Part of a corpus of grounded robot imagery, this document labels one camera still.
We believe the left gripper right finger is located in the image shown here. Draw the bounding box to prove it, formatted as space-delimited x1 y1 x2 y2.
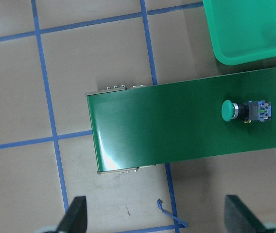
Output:
224 195 267 233

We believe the green push button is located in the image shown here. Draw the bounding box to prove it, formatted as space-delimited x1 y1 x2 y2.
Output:
221 100 272 124

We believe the green conveyor belt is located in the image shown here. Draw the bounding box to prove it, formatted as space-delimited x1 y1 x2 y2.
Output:
86 68 276 173

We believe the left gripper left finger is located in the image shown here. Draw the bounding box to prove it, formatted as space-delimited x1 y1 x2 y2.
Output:
56 196 87 233

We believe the green plastic tray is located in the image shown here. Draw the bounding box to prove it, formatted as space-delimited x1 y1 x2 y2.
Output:
203 0 276 66

